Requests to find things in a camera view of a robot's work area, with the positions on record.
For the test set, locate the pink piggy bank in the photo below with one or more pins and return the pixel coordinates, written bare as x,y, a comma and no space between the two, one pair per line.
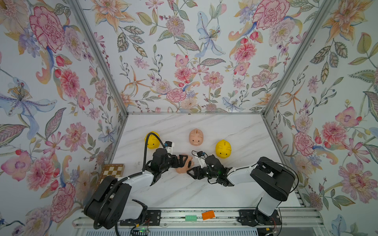
188,164
196,137

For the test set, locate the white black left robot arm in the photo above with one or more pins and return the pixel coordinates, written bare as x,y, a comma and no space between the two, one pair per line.
111,201

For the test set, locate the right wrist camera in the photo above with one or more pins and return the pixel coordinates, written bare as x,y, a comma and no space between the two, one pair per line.
201,156

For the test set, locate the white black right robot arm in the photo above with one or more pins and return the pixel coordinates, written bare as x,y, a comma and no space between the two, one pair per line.
271,176

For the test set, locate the yellow piggy bank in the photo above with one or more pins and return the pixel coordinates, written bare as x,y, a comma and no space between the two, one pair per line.
223,149
153,141

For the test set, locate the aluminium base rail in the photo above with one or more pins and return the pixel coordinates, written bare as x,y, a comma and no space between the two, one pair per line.
289,217

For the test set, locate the wooden checker board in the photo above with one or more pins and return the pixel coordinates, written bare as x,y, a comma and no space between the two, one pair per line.
114,170

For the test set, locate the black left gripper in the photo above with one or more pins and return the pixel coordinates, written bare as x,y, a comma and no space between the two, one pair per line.
181,164

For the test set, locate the aluminium frame corner post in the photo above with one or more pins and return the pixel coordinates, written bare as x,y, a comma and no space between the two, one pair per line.
297,57
88,33

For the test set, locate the orange tag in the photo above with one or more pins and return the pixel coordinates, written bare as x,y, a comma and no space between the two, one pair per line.
208,215

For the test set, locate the green terminal block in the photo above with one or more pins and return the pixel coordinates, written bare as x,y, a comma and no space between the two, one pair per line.
191,218

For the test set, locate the aluminium frame corner post left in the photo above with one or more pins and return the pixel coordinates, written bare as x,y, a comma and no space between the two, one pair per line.
88,33

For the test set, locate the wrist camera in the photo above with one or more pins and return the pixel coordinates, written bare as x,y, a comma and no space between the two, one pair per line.
169,146
201,156

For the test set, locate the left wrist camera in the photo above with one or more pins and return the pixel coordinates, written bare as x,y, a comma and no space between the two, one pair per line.
169,146

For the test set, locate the aluminium frame corner post right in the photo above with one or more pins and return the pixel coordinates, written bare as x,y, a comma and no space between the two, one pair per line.
297,57

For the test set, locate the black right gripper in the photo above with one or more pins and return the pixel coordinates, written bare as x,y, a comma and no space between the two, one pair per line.
195,169

